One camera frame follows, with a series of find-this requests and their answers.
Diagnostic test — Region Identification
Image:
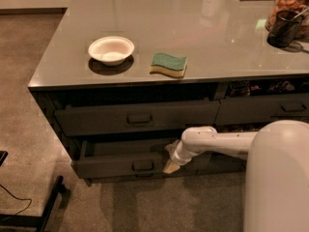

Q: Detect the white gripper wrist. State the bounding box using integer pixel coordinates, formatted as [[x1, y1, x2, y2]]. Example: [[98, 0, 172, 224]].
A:
[[163, 139, 194, 174]]

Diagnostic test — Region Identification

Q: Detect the black stand base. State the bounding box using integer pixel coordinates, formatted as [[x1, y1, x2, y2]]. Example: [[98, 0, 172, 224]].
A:
[[0, 150, 68, 232]]

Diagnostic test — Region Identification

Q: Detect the grey drawer cabinet counter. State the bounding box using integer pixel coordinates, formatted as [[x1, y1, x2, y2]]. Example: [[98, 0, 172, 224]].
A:
[[27, 0, 309, 188]]

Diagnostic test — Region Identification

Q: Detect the glass snack jar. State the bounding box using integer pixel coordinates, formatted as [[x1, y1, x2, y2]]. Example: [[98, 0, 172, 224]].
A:
[[266, 0, 309, 39]]

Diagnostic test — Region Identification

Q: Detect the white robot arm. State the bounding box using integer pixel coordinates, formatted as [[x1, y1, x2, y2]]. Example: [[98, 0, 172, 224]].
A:
[[163, 120, 309, 232]]

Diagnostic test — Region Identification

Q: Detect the green yellow sponge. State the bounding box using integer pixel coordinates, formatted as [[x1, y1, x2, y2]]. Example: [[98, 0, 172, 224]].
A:
[[150, 53, 187, 78]]

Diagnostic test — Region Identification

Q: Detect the dark glass cup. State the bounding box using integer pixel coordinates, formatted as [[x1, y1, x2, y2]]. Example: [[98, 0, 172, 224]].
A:
[[267, 11, 304, 48]]

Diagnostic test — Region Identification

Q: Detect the white paper bowl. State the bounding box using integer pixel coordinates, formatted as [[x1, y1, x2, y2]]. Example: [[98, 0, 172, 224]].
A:
[[88, 36, 135, 66]]

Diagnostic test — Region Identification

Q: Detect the black floor cable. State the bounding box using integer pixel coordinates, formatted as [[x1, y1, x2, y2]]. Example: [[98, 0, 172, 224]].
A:
[[0, 183, 33, 224]]

